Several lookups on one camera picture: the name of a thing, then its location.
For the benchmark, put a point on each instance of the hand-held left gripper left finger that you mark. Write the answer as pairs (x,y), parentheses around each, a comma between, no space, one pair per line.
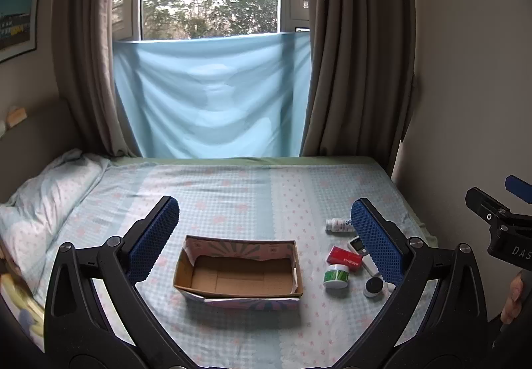
(153,240)

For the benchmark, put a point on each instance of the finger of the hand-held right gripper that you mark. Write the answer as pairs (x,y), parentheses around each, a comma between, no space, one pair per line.
(519,188)
(484,202)

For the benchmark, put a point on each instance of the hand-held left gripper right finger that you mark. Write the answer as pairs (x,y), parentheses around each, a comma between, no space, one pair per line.
(376,240)

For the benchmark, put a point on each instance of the white plastic bottle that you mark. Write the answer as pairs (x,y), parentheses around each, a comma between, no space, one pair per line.
(336,224)

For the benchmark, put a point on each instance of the green jar with white lid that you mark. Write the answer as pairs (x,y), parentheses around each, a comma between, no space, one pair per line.
(336,276)

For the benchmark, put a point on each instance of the paper-wrapped cardboard box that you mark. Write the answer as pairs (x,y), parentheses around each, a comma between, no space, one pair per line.
(232,275)

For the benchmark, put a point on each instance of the person's right hand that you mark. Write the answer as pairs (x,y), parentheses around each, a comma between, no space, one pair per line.
(514,296)

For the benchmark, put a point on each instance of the white handheld device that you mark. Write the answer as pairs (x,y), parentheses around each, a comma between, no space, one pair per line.
(356,245)

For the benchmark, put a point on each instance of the small red box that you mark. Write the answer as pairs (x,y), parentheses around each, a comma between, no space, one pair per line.
(343,257)

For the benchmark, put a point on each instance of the light checked pillow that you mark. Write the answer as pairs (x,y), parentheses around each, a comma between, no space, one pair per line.
(45,202)

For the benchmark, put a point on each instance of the green fitted sheet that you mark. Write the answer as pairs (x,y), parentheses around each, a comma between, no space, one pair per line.
(249,160)

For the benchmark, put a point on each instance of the grey bed headboard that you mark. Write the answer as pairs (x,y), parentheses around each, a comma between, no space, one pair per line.
(37,152)

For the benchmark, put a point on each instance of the light blue hanging cloth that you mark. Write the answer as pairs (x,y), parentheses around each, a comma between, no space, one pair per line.
(208,103)

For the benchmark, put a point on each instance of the yellow patterned blanket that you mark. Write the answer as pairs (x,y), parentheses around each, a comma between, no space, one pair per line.
(18,310)

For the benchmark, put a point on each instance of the brown curtain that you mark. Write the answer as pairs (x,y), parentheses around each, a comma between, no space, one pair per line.
(357,61)
(87,61)

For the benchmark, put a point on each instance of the small beige object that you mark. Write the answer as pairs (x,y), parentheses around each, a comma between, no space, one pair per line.
(16,116)

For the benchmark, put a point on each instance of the framed wall picture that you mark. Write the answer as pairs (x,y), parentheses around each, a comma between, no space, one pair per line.
(16,19)

